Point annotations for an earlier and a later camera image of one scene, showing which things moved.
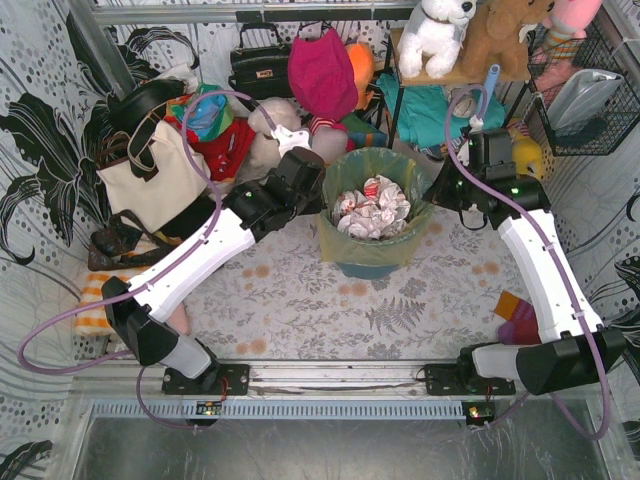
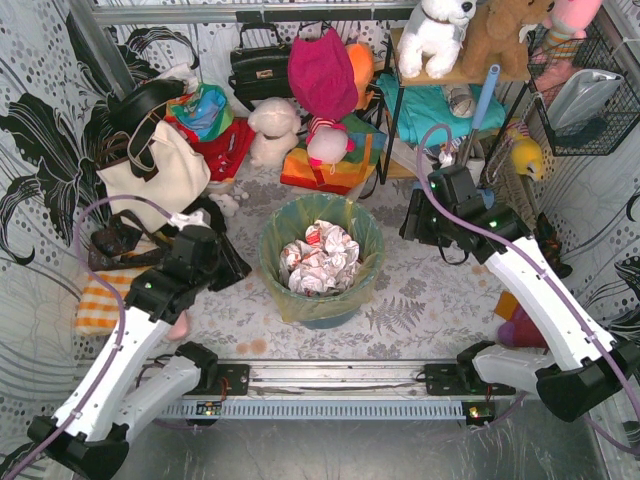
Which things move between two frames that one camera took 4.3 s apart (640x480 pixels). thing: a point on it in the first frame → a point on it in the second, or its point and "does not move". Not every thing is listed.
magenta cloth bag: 322,77 does not move
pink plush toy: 565,26 does not move
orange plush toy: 362,61 does not move
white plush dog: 433,34 does not move
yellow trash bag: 345,172 → 287,224
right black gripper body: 439,185 → 413,226
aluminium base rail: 298,379 does not move
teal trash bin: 372,272 → 320,311
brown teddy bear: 494,38 does not move
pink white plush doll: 330,139 does not move
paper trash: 379,211 → 326,261
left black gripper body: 310,201 → 230,261
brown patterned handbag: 124,240 does not move
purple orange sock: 520,325 does not move
